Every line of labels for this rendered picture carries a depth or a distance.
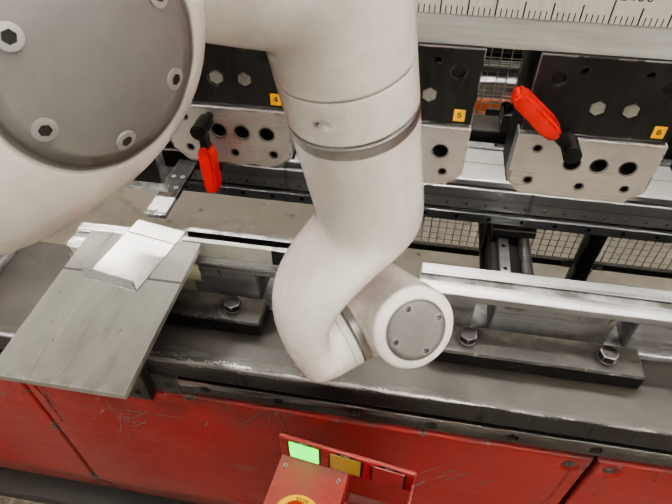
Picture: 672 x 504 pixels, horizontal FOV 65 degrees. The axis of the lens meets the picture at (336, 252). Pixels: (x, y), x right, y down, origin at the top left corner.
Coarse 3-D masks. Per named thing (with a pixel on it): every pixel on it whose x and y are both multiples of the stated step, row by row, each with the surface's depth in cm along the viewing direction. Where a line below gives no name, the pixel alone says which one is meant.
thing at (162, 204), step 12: (168, 144) 95; (168, 156) 96; (180, 156) 95; (180, 168) 94; (192, 168) 94; (168, 180) 91; (180, 180) 91; (168, 192) 89; (180, 192) 90; (156, 204) 87; (168, 204) 87; (156, 216) 85
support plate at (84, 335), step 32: (96, 256) 79; (192, 256) 79; (64, 288) 74; (96, 288) 74; (160, 288) 74; (32, 320) 70; (64, 320) 70; (96, 320) 70; (128, 320) 70; (160, 320) 70; (32, 352) 67; (64, 352) 67; (96, 352) 67; (128, 352) 67; (32, 384) 65; (64, 384) 64; (96, 384) 64; (128, 384) 64
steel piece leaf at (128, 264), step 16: (128, 240) 81; (144, 240) 81; (112, 256) 79; (128, 256) 79; (144, 256) 79; (160, 256) 79; (96, 272) 74; (112, 272) 76; (128, 272) 76; (144, 272) 76; (128, 288) 74
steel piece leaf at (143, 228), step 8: (136, 224) 84; (144, 224) 84; (152, 224) 84; (136, 232) 82; (144, 232) 82; (152, 232) 82; (160, 232) 82; (168, 232) 82; (176, 232) 82; (184, 232) 82; (160, 240) 81; (168, 240) 81; (176, 240) 81
